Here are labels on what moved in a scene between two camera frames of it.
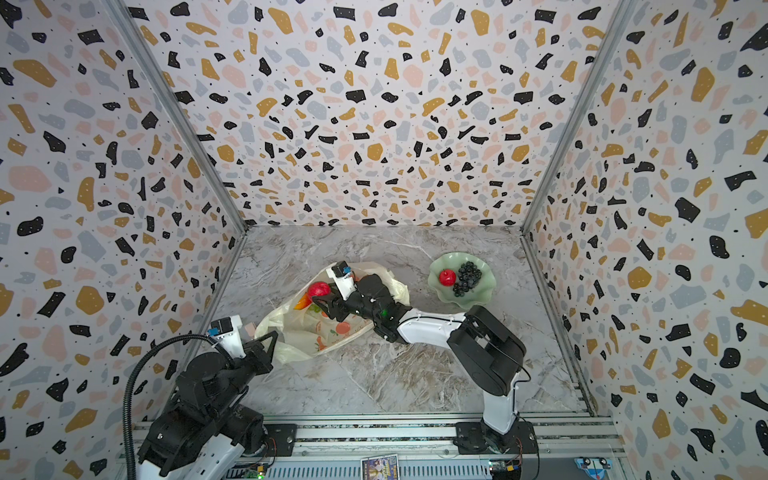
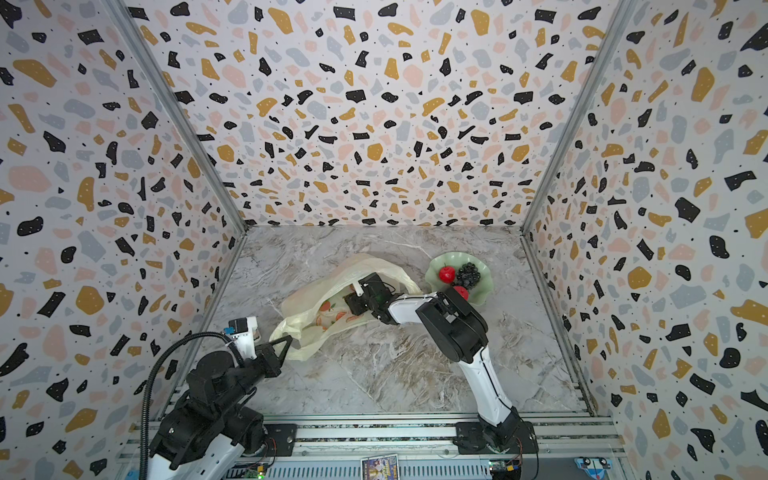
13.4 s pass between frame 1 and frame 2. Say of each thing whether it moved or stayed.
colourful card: stayed
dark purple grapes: stayed
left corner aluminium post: stayed
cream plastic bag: moved
